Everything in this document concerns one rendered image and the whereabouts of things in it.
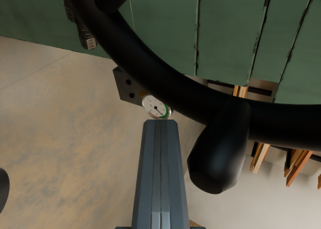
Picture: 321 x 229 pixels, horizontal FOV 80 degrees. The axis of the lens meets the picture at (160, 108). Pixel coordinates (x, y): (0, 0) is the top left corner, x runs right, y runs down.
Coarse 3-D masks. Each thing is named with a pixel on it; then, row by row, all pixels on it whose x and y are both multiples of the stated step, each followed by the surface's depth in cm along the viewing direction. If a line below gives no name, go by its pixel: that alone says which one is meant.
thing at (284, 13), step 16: (272, 0) 23; (288, 0) 22; (304, 0) 22; (272, 16) 24; (288, 16) 23; (272, 32) 25; (288, 32) 24; (272, 48) 26; (288, 48) 25; (256, 64) 28; (272, 64) 27; (272, 80) 28
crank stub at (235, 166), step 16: (224, 112) 11; (240, 112) 11; (208, 128) 10; (224, 128) 9; (240, 128) 10; (208, 144) 9; (224, 144) 9; (240, 144) 9; (192, 160) 9; (208, 160) 8; (224, 160) 8; (240, 160) 9; (192, 176) 9; (208, 176) 8; (224, 176) 8; (208, 192) 9
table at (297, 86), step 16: (320, 0) 21; (304, 16) 22; (320, 16) 22; (304, 32) 23; (320, 32) 22; (304, 48) 24; (320, 48) 23; (288, 64) 26; (304, 64) 25; (320, 64) 24; (288, 80) 27; (304, 80) 26; (320, 80) 25; (272, 96) 34; (288, 96) 29; (304, 96) 28; (320, 96) 26
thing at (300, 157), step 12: (216, 84) 313; (228, 84) 302; (240, 96) 255; (264, 144) 273; (252, 156) 320; (264, 156) 300; (288, 156) 308; (300, 156) 265; (312, 156) 304; (288, 168) 297; (300, 168) 271; (288, 180) 302
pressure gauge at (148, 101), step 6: (144, 96) 35; (150, 96) 35; (144, 102) 37; (150, 102) 36; (156, 102) 35; (144, 108) 38; (150, 108) 37; (162, 108) 35; (168, 108) 34; (150, 114) 38; (156, 114) 37; (162, 114) 36; (168, 114) 35
